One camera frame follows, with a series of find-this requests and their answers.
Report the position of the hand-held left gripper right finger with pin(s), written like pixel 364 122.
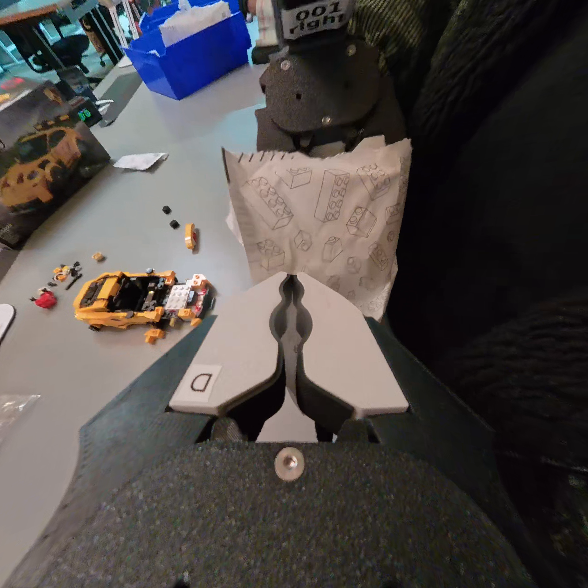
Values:
pixel 344 358

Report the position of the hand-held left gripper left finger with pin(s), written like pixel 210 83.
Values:
pixel 229 349

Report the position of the blue plastic bin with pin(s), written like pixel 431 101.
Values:
pixel 193 69

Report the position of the white printed paper bag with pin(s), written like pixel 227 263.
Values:
pixel 321 220

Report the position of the person's right forearm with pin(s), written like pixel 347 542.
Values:
pixel 395 27

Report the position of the orange and white lego piece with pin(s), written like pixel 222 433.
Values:
pixel 189 236

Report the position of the yellow lego car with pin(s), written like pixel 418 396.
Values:
pixel 92 294

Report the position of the cluster of tiny lego pieces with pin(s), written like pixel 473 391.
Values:
pixel 64 271

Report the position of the red lego piece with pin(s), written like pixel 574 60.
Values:
pixel 46 300

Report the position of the dark lego box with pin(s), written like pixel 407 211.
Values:
pixel 46 160

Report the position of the white crumpled paper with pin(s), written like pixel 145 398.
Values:
pixel 197 23

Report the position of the torn white paper strip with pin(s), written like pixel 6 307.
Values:
pixel 138 161

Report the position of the person's dark knit sweater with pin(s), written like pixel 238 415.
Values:
pixel 505 229

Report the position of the clear plastic bag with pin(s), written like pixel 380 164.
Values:
pixel 13 409

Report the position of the black device with green display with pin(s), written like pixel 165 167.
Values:
pixel 85 115

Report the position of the black office chair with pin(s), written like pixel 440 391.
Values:
pixel 69 48

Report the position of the wooden desk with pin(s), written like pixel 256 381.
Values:
pixel 46 13

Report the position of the orange lego bracket piece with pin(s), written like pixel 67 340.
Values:
pixel 154 336

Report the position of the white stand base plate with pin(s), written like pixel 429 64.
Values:
pixel 5 321

